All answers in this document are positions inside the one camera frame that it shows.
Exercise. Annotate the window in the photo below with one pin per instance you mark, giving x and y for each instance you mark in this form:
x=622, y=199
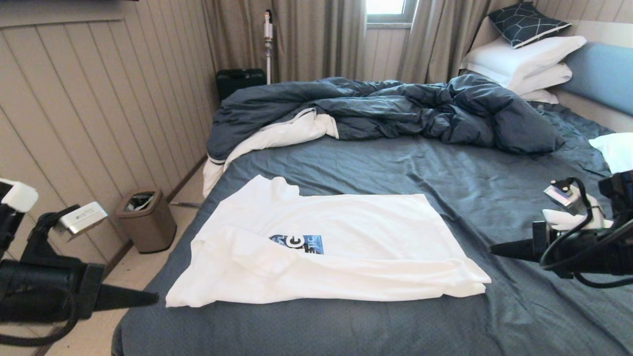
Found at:
x=388, y=7

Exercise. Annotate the brown trash bin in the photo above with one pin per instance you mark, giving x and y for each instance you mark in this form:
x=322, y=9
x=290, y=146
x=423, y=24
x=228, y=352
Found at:
x=146, y=225

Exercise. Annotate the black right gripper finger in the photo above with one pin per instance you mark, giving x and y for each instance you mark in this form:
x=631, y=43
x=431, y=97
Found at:
x=521, y=255
x=521, y=245

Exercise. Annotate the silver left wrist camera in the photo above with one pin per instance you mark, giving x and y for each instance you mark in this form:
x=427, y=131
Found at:
x=81, y=217

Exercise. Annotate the blue headboard cushion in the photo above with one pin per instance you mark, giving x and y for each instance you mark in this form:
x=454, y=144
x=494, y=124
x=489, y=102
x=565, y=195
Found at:
x=603, y=74

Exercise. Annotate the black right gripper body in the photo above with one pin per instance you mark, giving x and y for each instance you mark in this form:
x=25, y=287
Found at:
x=593, y=252

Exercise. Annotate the blue bed with headboard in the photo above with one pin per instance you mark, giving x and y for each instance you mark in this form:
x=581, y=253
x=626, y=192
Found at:
x=470, y=168

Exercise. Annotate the beige curtain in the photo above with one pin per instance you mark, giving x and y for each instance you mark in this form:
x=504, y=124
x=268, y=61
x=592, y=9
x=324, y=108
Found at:
x=440, y=44
x=306, y=39

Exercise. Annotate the black suitcase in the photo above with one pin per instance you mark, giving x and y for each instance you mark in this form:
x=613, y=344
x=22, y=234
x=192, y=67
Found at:
x=240, y=81

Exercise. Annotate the dark patterned pillow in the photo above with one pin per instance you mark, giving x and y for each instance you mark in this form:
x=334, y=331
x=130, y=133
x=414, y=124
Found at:
x=526, y=23

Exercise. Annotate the beige bed headboard frame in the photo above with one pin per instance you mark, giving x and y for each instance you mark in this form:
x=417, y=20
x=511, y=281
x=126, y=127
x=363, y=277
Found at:
x=593, y=111

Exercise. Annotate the dark blue crumpled duvet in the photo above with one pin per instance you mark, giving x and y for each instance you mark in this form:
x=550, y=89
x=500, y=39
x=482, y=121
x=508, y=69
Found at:
x=395, y=109

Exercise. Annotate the white pillow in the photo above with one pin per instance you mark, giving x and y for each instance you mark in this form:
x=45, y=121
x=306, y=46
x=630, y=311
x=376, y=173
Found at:
x=541, y=96
x=514, y=59
x=618, y=151
x=544, y=79

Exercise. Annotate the white t-shirt blue print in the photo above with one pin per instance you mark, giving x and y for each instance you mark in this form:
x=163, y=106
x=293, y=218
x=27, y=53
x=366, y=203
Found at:
x=356, y=217

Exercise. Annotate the white stick vacuum cleaner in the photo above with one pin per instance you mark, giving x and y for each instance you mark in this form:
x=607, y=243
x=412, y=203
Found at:
x=268, y=49

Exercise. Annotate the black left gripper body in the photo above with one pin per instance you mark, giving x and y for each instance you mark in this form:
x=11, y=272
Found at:
x=44, y=289

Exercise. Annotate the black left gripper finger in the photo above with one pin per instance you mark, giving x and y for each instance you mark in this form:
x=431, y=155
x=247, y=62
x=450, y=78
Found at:
x=118, y=292
x=118, y=302

